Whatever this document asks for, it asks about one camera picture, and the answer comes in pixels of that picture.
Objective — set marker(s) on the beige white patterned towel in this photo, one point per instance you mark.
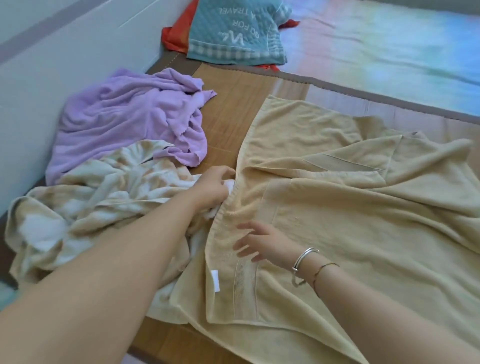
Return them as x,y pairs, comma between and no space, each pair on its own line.
75,210

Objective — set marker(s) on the purple towel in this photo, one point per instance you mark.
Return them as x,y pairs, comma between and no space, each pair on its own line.
123,120

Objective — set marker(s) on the brown bamboo sleeping mat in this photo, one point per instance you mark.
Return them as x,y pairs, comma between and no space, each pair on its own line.
221,112

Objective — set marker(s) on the person's right hand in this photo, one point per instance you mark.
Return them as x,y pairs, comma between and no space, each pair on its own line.
273,249

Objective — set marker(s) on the teal quilted pillow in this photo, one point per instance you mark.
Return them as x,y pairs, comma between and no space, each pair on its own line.
232,33

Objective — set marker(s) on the person's left hand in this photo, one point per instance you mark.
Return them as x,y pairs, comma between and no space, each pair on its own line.
212,191

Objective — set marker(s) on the red cloth under pillow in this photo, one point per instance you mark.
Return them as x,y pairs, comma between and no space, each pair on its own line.
176,35

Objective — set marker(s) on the person's left forearm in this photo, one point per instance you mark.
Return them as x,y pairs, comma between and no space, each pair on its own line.
93,292

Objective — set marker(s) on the person's right forearm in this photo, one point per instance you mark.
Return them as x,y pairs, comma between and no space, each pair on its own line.
375,322

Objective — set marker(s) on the plain tan towel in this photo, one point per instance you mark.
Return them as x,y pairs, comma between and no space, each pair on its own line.
337,232

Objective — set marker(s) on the white glossy headboard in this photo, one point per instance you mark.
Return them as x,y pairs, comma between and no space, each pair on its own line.
75,56

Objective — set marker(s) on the pastel rainbow bed sheet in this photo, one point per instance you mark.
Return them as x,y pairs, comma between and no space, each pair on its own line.
375,45

